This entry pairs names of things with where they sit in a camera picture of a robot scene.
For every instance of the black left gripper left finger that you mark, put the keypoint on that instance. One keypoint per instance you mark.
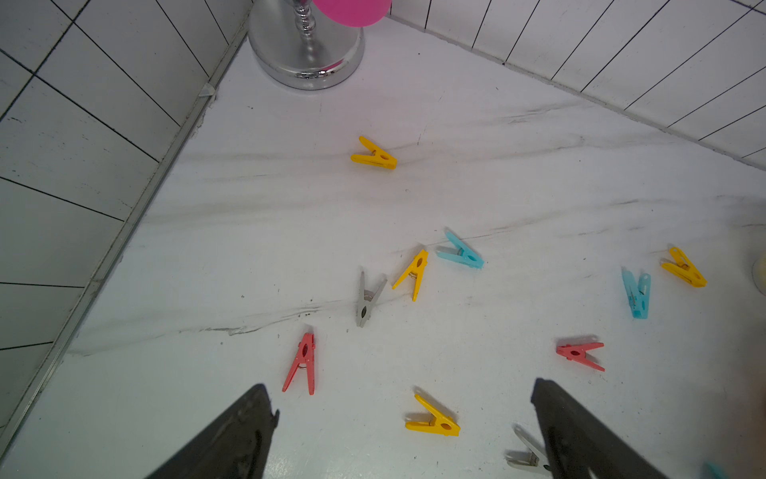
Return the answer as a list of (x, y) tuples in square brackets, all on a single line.
[(235, 445)]

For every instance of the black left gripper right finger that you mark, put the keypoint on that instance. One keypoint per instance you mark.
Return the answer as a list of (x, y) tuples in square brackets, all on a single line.
[(578, 445)]

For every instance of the grey clothespin centre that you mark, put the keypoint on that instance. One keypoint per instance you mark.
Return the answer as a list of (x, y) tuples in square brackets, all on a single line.
[(533, 459)]

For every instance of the grey clothespin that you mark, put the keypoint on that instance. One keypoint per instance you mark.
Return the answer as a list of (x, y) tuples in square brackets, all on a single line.
[(533, 459), (367, 299)]

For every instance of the red clothespin centre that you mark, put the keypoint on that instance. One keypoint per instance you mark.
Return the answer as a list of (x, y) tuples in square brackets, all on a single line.
[(579, 353)]

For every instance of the red clothespin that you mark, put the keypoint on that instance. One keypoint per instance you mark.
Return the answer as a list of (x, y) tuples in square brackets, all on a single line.
[(304, 359), (579, 353)]

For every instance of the red clothespin left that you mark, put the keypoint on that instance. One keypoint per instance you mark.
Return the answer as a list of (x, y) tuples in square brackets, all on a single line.
[(304, 359)]

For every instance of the yellow clothespin centre left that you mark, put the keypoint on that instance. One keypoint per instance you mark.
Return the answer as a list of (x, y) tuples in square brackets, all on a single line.
[(438, 422)]

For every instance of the yellow clothespin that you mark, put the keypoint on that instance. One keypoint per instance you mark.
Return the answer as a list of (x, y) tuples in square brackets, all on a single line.
[(376, 157), (683, 268), (416, 270), (438, 422)]

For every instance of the teal clothespin far centre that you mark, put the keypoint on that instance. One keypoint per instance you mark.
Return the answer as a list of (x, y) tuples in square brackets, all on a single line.
[(637, 292)]

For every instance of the grey clothespin left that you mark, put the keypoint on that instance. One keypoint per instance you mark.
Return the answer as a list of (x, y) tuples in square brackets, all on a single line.
[(367, 299)]

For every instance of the yellow clothespin far centre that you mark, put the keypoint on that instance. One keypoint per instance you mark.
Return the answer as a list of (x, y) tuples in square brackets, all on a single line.
[(683, 268)]

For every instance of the teal clothespin near left gripper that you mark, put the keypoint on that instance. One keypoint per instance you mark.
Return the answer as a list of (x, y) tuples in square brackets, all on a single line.
[(461, 254)]

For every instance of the yellow clothespin far left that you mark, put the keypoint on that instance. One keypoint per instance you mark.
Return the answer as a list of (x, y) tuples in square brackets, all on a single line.
[(376, 157)]

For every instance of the pink plastic wine glass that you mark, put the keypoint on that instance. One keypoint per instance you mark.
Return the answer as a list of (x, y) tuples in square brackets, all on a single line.
[(354, 13)]

